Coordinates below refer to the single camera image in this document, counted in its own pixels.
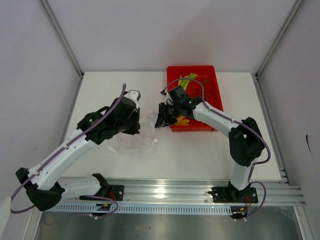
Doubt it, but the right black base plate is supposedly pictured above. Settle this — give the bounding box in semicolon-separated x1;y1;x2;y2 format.
207;186;259;204

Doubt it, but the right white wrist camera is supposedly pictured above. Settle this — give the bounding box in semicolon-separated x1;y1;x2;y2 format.
159;89;174;106

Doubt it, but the aluminium mounting rail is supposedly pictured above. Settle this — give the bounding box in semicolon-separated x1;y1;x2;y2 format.
107;178;306;206

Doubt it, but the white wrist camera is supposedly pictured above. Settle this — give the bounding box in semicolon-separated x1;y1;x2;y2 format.
159;89;174;106
124;89;141;108

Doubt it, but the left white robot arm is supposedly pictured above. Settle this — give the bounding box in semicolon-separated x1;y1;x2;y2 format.
15;90;141;211

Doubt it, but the red lobster toy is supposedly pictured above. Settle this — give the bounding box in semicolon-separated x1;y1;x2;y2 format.
187;78;214;104

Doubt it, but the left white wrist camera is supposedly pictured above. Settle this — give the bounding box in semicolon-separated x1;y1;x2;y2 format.
124;89;141;108

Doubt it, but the white slotted cable duct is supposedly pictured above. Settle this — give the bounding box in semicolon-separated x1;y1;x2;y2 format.
48;202;232;216

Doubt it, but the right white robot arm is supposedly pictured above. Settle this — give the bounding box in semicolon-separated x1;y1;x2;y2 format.
155;86;266;202

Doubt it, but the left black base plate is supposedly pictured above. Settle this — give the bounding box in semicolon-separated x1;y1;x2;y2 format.
106;185;125;202

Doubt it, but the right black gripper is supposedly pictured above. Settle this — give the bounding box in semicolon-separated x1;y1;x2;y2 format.
155;102;182;129

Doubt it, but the red plastic tray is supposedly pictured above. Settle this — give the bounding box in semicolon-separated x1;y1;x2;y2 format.
166;65;224;132

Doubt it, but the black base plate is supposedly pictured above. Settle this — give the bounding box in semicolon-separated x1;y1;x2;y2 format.
207;186;259;204
106;185;125;202

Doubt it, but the yellow ginger toy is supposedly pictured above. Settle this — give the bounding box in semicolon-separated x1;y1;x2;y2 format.
174;115;190;126

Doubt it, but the clear zip top bag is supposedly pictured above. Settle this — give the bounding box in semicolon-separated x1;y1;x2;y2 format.
104;109;159;154

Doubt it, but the green white celery toy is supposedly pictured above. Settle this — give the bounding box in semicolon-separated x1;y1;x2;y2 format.
178;73;198;91

